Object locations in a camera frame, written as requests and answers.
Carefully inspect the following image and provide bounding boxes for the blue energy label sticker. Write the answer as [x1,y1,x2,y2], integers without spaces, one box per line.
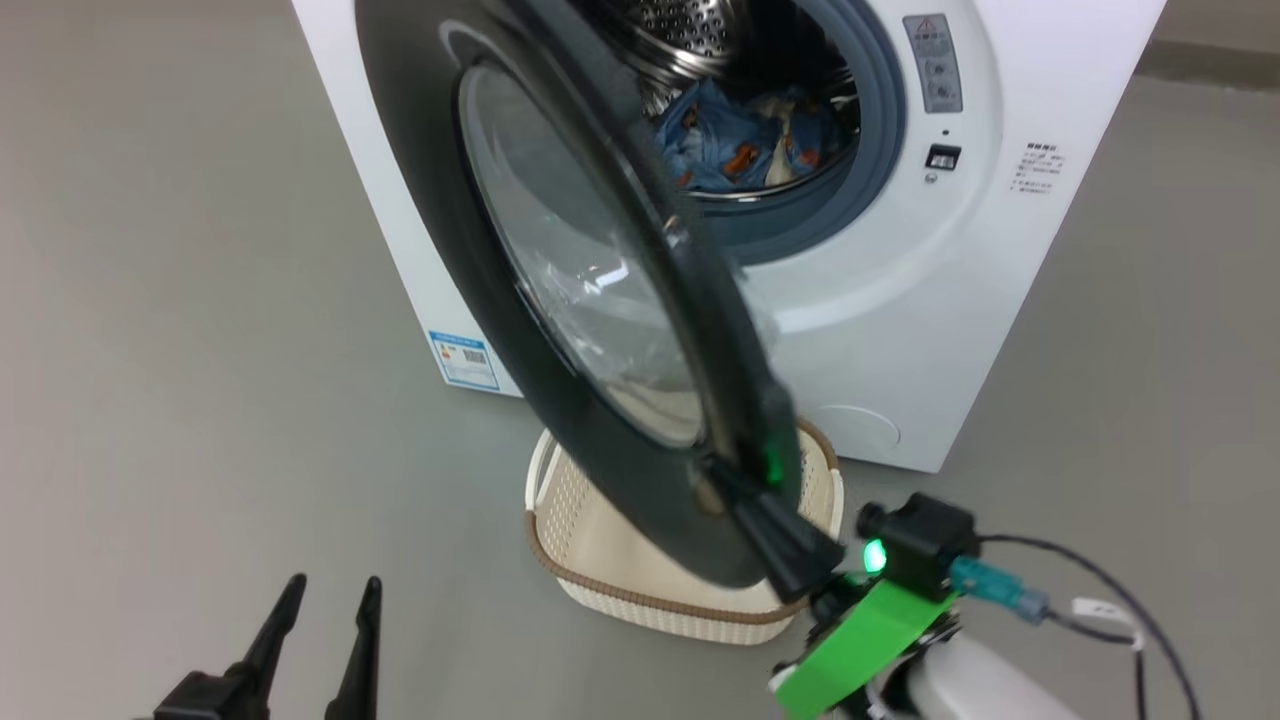
[428,329,500,392]

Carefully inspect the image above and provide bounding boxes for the dark grey round washer door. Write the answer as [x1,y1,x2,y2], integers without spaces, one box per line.
[353,0,807,592]

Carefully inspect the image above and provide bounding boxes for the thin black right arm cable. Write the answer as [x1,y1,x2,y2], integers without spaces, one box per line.
[975,534,1203,720]

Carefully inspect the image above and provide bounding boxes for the cream perforated laundry basket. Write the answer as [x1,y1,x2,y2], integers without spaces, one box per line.
[525,418,847,647]

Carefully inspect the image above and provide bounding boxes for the blue-grey rubber door gasket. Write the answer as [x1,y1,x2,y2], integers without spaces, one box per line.
[690,0,909,267]

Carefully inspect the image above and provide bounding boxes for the white cable tag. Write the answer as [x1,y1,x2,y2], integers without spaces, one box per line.
[1070,596,1143,652]

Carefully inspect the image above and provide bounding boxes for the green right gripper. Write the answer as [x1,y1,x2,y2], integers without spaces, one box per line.
[730,487,960,720]

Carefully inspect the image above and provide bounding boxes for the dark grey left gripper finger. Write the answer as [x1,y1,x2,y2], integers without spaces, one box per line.
[150,572,308,720]
[325,575,384,720]

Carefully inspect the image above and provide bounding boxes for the grey warning sticker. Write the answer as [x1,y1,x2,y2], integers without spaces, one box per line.
[903,13,965,115]

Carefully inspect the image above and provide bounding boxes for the stainless steel washer drum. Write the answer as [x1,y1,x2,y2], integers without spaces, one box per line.
[590,0,862,202]

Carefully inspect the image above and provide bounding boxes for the teal cable connector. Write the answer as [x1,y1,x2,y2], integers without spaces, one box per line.
[948,556,1052,624]

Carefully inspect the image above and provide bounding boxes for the white front-load washing machine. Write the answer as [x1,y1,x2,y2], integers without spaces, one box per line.
[290,0,1167,474]

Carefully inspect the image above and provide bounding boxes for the round white filter cover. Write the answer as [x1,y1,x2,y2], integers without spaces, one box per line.
[810,403,902,452]

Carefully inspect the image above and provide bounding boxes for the blue patterned clothes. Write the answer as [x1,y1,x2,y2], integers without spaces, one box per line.
[655,80,852,194]

